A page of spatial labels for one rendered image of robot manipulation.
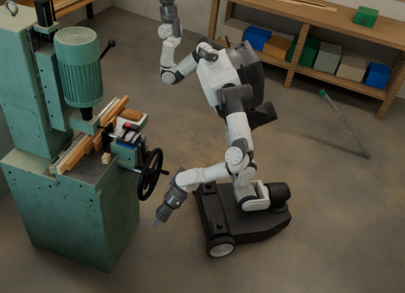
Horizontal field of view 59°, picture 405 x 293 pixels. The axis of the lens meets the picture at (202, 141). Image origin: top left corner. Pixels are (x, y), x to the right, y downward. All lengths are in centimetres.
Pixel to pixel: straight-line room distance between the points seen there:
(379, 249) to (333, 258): 39
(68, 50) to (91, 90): 21
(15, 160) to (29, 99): 41
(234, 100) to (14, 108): 105
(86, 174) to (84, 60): 55
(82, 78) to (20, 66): 27
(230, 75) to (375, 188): 213
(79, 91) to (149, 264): 133
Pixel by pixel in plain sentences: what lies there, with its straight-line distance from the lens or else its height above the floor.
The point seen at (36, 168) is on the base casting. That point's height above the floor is 80.
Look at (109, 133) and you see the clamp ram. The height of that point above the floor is 96.
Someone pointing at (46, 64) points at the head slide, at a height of 137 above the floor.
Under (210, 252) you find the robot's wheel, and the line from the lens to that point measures 247.
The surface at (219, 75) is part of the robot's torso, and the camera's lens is 169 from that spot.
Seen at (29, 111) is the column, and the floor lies 111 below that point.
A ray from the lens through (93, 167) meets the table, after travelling 182.
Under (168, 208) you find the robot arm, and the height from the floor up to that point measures 93.
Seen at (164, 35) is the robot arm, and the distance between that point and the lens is 190.
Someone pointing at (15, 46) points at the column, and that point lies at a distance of 167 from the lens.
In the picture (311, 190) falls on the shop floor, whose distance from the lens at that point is 316.
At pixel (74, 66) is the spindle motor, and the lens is 157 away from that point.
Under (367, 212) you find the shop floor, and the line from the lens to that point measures 324.
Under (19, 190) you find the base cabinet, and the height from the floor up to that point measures 60.
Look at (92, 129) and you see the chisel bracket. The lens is 181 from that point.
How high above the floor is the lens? 222
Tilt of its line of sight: 42 degrees down
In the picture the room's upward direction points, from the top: 8 degrees clockwise
